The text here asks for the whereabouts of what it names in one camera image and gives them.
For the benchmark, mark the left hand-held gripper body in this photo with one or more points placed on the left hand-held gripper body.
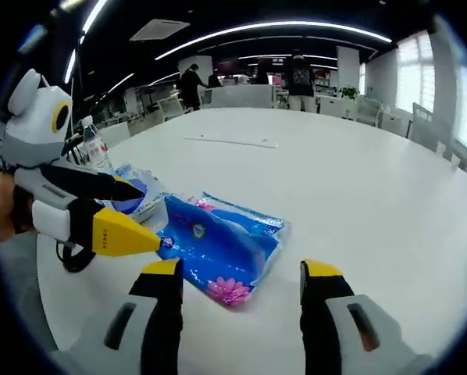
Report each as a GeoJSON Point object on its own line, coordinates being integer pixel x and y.
{"type": "Point", "coordinates": [34, 121]}

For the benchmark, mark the white mesh chair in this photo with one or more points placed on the white mesh chair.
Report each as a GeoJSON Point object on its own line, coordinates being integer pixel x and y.
{"type": "Point", "coordinates": [368, 111]}

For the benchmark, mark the pale blue wet wipes pack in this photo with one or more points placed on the pale blue wet wipes pack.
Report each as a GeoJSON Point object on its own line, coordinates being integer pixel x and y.
{"type": "Point", "coordinates": [151, 195]}

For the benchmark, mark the green potted plant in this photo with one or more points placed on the green potted plant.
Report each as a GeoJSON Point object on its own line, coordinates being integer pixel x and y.
{"type": "Point", "coordinates": [349, 93]}

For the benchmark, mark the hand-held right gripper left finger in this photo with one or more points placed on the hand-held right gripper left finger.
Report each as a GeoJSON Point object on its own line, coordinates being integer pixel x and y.
{"type": "Point", "coordinates": [161, 312]}

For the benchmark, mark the person's left hand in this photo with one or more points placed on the person's left hand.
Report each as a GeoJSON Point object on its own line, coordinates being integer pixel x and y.
{"type": "Point", "coordinates": [11, 207]}

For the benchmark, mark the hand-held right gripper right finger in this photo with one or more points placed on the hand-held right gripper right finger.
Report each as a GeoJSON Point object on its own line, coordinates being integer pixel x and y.
{"type": "Point", "coordinates": [319, 312]}

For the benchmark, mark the white table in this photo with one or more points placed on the white table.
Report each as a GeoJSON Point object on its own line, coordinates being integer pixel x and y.
{"type": "Point", "coordinates": [315, 195]}

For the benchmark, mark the clear plastic water bottle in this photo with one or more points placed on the clear plastic water bottle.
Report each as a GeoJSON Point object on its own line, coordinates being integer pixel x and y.
{"type": "Point", "coordinates": [95, 144]}

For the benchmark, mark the ceiling air vent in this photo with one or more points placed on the ceiling air vent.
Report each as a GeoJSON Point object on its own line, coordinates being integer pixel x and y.
{"type": "Point", "coordinates": [159, 29]}

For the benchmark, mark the blue tissue pack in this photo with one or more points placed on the blue tissue pack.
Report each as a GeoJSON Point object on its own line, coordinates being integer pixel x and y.
{"type": "Point", "coordinates": [225, 242]}

